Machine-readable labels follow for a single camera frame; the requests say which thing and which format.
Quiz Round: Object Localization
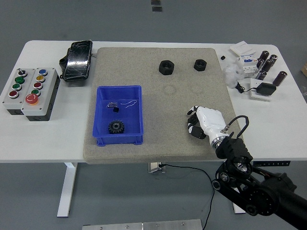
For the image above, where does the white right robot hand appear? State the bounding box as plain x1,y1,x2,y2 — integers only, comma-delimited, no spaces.
186,104,227,141

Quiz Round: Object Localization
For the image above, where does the large black gear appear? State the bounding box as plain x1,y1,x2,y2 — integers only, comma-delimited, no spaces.
107,119,126,135

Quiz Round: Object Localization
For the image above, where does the small black hex nut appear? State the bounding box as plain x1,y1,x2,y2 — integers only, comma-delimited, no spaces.
193,58,208,71

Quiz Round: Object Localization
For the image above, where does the large black hex nut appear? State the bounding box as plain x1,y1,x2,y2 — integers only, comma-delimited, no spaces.
158,60,175,76

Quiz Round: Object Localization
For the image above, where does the silver table control box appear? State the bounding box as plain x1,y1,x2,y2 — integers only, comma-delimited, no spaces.
147,162,166,174

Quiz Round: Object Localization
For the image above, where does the blue plastic box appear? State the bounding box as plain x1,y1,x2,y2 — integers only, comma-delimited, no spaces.
92,85,144,146

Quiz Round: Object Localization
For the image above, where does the grey emergency-stop control box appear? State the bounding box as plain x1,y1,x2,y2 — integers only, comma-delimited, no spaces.
21,67,60,122

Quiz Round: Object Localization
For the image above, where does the grey four-button control box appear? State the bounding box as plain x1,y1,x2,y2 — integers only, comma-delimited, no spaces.
2,68,36,115

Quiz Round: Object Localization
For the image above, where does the crumpled clear plastic wrap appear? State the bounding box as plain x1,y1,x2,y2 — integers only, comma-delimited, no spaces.
223,62,245,89

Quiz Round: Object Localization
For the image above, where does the grey-brown mat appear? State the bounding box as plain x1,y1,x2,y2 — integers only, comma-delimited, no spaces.
83,47,244,165

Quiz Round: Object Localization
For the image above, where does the white square plate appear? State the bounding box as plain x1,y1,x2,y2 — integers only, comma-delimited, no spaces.
249,78,273,103

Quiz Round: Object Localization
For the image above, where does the black square adapter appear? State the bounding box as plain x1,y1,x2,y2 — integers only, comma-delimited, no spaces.
256,82,277,96

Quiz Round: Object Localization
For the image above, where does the white circuit breaker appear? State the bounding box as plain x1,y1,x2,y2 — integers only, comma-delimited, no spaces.
237,54,260,79

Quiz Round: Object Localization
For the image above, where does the white table leg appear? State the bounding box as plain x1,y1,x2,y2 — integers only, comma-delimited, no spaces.
232,186,247,214
57,162,79,218

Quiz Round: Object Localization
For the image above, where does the grey metal plate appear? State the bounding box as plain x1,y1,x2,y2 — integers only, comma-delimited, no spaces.
82,218,203,230

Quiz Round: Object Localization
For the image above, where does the black wrapped device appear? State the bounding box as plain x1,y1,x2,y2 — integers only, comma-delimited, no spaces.
59,39,94,83

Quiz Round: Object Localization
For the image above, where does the white table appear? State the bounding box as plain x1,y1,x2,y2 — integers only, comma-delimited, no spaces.
0,40,307,163

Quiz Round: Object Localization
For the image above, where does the black adapter cord with plug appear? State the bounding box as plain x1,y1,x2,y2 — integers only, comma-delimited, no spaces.
235,82,259,94

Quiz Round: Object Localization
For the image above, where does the black table frame rail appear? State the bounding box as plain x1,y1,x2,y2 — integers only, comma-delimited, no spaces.
253,161,291,167

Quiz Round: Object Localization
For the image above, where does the white wall switch panel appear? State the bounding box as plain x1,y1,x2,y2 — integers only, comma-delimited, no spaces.
229,41,256,57

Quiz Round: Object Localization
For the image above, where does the thin white wire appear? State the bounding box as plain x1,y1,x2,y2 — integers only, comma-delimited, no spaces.
120,99,138,108

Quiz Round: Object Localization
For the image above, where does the black power cable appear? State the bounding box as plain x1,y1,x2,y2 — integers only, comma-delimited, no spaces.
159,163,215,230

